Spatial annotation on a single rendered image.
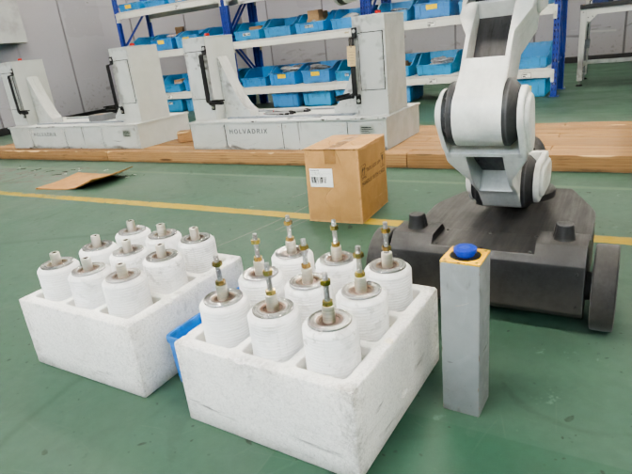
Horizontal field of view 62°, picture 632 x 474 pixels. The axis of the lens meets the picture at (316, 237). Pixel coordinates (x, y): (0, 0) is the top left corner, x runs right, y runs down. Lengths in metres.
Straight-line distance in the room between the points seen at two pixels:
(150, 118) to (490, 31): 3.25
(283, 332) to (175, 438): 0.33
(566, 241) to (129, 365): 1.01
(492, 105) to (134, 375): 0.95
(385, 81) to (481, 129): 1.89
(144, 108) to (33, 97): 1.38
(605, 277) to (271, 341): 0.73
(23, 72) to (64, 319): 4.15
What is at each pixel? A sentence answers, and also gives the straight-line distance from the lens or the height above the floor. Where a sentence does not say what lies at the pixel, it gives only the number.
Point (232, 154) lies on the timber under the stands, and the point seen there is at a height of 0.06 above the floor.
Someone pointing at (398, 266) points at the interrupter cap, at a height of 0.25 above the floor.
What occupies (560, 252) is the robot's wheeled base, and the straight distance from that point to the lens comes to 1.29.
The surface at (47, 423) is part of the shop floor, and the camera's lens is 1.30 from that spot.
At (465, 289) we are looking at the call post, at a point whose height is 0.27.
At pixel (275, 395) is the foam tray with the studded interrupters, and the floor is 0.13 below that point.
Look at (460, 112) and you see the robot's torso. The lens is 1.19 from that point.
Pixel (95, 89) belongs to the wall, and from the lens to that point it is 8.56.
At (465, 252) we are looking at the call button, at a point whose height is 0.33.
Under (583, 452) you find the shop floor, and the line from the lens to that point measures 1.06.
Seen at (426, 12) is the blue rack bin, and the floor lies 0.84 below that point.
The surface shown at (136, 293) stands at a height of 0.22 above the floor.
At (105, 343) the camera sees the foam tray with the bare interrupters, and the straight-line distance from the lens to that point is 1.27.
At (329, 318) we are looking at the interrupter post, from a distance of 0.88.
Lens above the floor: 0.69
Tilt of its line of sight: 20 degrees down
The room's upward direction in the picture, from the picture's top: 6 degrees counter-clockwise
